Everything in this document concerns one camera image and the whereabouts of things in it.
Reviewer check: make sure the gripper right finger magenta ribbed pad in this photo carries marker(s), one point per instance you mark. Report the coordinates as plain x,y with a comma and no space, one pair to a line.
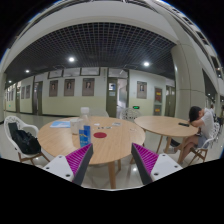
152,166

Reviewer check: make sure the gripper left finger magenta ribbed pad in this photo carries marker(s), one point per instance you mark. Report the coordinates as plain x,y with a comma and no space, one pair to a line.
73,166

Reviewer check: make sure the clear water bottle blue label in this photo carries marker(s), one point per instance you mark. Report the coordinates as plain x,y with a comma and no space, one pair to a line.
84,127

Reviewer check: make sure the red round coaster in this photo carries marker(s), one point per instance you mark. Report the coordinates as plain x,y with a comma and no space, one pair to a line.
100,135

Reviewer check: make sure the round wooden table far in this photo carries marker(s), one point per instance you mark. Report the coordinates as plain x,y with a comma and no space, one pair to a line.
166,126

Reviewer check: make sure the round wooden table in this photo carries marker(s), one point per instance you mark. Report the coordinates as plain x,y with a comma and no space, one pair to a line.
114,147
166,126

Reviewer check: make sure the translucent plastic cup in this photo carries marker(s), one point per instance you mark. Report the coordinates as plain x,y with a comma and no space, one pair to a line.
74,125

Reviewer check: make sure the blue booklet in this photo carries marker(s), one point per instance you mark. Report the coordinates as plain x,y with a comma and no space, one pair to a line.
60,124

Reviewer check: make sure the round wooden table near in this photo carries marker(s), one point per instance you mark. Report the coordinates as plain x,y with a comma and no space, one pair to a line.
114,147

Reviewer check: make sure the black bag on chair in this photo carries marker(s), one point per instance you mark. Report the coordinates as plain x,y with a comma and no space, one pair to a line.
26,142

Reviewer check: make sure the black phone on table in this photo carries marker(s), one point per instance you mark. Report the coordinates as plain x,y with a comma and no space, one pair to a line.
184,124

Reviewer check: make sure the white chair left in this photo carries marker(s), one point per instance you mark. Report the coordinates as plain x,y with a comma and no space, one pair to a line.
27,128

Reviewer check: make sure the white chair under person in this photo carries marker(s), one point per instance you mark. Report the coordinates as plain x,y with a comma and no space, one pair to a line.
201,152

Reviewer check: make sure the small items on table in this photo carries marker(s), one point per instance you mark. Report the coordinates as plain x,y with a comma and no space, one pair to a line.
115,124

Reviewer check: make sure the white chair behind table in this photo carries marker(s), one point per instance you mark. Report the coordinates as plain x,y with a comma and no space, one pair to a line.
129,114

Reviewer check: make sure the seated person white shirt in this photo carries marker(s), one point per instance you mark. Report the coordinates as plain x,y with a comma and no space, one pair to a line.
202,119

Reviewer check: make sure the framed portrait right of door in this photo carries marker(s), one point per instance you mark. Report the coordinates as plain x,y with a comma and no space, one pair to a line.
141,90

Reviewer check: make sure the framed portrait middle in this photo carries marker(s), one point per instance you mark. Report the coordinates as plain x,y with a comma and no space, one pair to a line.
69,86

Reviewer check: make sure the framed portrait left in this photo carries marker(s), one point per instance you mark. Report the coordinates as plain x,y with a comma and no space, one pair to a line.
53,88

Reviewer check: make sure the green door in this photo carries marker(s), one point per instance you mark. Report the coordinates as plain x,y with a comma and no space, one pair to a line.
111,104

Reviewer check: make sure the framed portrait on wall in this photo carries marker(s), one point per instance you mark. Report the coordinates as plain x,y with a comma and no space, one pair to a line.
88,87

